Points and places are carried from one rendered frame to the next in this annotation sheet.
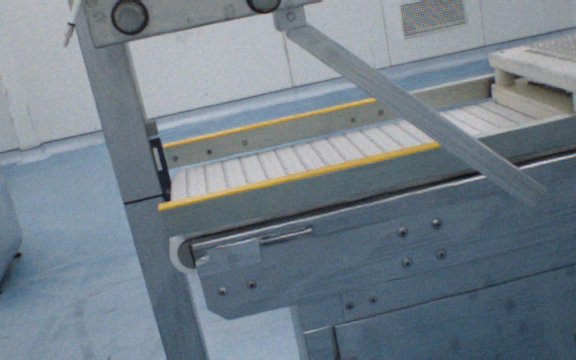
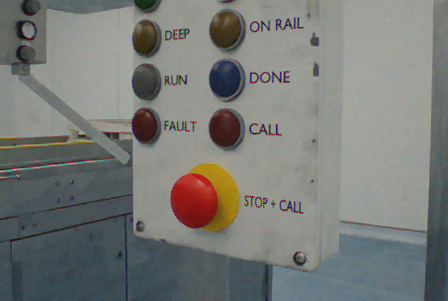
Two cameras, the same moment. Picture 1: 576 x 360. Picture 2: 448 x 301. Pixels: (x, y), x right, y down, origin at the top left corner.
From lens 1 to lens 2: 0.58 m
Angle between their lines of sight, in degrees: 52
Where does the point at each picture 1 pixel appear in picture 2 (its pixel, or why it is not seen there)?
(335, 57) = (42, 91)
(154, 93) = not seen: outside the picture
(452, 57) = not seen: outside the picture
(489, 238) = (91, 192)
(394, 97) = (69, 112)
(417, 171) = (67, 153)
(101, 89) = not seen: outside the picture
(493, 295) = (84, 229)
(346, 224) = (34, 175)
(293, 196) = (13, 156)
